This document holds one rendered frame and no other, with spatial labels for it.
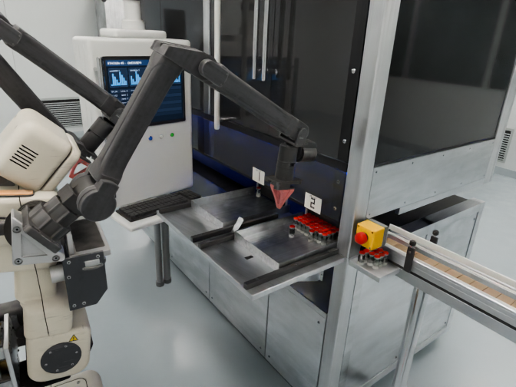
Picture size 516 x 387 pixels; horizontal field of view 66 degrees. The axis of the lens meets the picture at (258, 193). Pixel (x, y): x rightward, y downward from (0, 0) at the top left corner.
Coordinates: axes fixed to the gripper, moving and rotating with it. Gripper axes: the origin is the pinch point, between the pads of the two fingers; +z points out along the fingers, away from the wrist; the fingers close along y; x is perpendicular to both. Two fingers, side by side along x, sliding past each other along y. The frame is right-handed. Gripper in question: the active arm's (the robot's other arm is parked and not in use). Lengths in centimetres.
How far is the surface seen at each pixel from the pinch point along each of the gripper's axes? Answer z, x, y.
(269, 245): 19.9, 10.2, 8.4
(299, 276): 20.8, -10.1, 4.5
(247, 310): 77, 46, 34
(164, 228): 52, 102, 11
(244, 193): 17, 54, 27
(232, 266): 22.6, 6.3, -10.3
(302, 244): 18.6, 4.3, 18.7
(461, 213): 9, -12, 102
